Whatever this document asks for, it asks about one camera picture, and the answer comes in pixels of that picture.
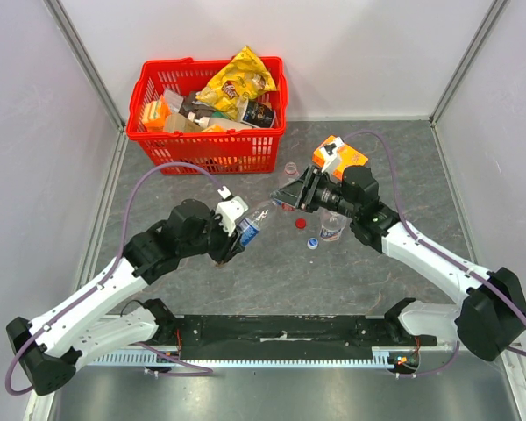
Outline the black instant noodle cup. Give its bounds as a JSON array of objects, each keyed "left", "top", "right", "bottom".
[{"left": 238, "top": 100, "right": 276, "bottom": 129}]

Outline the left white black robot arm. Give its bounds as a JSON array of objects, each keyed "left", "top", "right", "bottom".
[{"left": 6, "top": 196, "right": 248, "bottom": 396}]

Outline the orange cardboard box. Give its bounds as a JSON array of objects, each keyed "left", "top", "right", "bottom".
[{"left": 312, "top": 143, "right": 368, "bottom": 181}]

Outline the clear bottle red label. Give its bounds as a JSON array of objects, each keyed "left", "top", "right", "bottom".
[{"left": 279, "top": 161, "right": 300, "bottom": 188}]

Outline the brown snack packet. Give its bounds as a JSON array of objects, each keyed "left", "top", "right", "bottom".
[{"left": 179, "top": 91, "right": 217, "bottom": 119}]

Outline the beige pump bottle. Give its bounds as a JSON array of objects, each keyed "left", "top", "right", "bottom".
[{"left": 164, "top": 113, "right": 253, "bottom": 133}]

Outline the yellow chips bag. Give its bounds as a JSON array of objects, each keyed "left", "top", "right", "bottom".
[{"left": 195, "top": 46, "right": 277, "bottom": 119}]

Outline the red plastic shopping basket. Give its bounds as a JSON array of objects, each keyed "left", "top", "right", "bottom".
[{"left": 126, "top": 56, "right": 288, "bottom": 174}]

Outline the small bottle white cap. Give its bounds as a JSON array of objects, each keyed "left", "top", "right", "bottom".
[{"left": 319, "top": 209, "right": 347, "bottom": 242}]

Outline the red bottle cap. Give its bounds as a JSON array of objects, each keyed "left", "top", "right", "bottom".
[{"left": 295, "top": 218, "right": 307, "bottom": 230}]

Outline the clear bottle blue label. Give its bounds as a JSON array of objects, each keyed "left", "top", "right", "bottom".
[{"left": 239, "top": 199, "right": 278, "bottom": 247}]

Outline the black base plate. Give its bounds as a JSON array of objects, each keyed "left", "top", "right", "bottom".
[{"left": 126, "top": 312, "right": 439, "bottom": 362}]

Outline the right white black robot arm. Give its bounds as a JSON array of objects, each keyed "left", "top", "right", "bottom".
[{"left": 271, "top": 165, "right": 526, "bottom": 361}]

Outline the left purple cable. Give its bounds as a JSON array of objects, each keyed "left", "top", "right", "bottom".
[{"left": 4, "top": 161, "right": 234, "bottom": 396}]

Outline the orange yellow sponge pack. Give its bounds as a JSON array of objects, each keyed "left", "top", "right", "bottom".
[{"left": 140, "top": 96, "right": 172, "bottom": 132}]

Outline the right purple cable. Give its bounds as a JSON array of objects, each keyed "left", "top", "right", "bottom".
[{"left": 341, "top": 128, "right": 526, "bottom": 380}]

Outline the white blue bottle cap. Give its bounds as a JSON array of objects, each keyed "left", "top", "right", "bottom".
[{"left": 307, "top": 238, "right": 319, "bottom": 250}]

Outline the clear plastic packet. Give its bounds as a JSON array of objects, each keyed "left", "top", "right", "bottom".
[{"left": 163, "top": 89, "right": 184, "bottom": 113}]

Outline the white slotted cable duct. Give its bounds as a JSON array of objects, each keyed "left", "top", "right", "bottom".
[{"left": 89, "top": 348, "right": 419, "bottom": 369}]

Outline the purple cable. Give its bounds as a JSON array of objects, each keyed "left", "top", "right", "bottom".
[
  {"left": 341, "top": 128, "right": 526, "bottom": 380},
  {"left": 4, "top": 161, "right": 234, "bottom": 396}
]

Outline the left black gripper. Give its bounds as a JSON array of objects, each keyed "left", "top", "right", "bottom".
[{"left": 180, "top": 208, "right": 245, "bottom": 265}]

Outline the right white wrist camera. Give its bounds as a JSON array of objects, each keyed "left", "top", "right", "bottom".
[{"left": 318, "top": 136, "right": 345, "bottom": 175}]

